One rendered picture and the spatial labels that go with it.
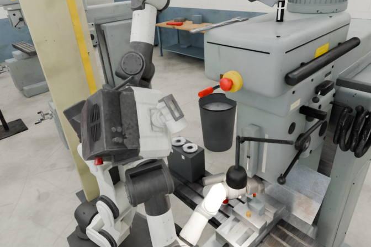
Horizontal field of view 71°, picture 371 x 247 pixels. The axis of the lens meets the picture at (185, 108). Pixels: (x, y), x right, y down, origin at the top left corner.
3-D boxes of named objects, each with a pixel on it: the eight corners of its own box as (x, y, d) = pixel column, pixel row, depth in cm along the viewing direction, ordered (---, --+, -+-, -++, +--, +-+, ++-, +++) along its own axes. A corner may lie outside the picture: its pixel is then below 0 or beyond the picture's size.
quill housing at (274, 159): (276, 189, 96) (286, 114, 81) (231, 164, 109) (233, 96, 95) (300, 165, 107) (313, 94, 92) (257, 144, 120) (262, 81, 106)
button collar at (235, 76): (238, 95, 72) (239, 74, 70) (221, 89, 76) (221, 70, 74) (242, 92, 74) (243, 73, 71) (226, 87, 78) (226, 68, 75)
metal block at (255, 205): (258, 219, 120) (259, 210, 117) (247, 211, 124) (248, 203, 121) (264, 213, 123) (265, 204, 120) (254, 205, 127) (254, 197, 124)
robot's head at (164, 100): (164, 125, 90) (173, 123, 83) (151, 103, 88) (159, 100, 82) (178, 116, 92) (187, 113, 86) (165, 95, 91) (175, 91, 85)
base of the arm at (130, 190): (131, 212, 89) (131, 204, 80) (121, 177, 95) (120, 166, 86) (171, 197, 94) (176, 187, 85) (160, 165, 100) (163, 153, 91)
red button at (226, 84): (228, 94, 71) (228, 80, 69) (217, 90, 74) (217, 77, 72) (236, 90, 73) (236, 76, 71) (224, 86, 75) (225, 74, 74)
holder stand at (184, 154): (191, 183, 153) (190, 156, 144) (168, 167, 168) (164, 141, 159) (205, 172, 161) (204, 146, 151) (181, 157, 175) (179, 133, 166)
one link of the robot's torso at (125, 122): (67, 183, 96) (115, 173, 72) (64, 97, 104) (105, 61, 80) (136, 175, 116) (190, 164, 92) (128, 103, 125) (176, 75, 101)
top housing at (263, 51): (274, 103, 67) (281, 39, 59) (201, 79, 84) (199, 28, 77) (344, 58, 94) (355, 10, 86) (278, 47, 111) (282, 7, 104)
